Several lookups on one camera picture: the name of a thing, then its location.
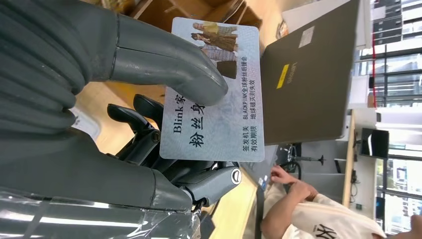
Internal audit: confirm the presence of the chrome stool with black seat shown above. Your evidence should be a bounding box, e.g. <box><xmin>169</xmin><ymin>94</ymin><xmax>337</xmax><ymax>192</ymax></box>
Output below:
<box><xmin>283</xmin><ymin>144</ymin><xmax>326</xmax><ymax>173</ymax></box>

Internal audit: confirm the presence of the black monitor screen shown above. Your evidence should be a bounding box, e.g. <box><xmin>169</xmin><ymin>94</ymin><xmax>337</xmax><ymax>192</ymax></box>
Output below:
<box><xmin>359</xmin><ymin>127</ymin><xmax>390</xmax><ymax>160</ymax></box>

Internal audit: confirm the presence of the wooden edged desk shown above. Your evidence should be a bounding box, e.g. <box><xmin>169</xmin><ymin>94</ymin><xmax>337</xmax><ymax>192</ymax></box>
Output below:
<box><xmin>341</xmin><ymin>110</ymin><xmax>357</xmax><ymax>209</ymax></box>

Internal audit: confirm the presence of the grey laptop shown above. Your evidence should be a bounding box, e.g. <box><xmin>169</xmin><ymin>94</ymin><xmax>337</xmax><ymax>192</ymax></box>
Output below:
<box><xmin>240</xmin><ymin>0</ymin><xmax>361</xmax><ymax>192</ymax></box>

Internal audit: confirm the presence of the wooden compartment organizer box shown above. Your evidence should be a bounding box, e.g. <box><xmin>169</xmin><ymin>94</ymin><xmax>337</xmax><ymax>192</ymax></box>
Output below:
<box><xmin>128</xmin><ymin>0</ymin><xmax>263</xmax><ymax>31</ymax></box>

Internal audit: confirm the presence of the person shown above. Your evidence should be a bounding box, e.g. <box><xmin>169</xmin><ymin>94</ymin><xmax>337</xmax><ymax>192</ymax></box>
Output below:
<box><xmin>260</xmin><ymin>165</ymin><xmax>422</xmax><ymax>239</ymax></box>

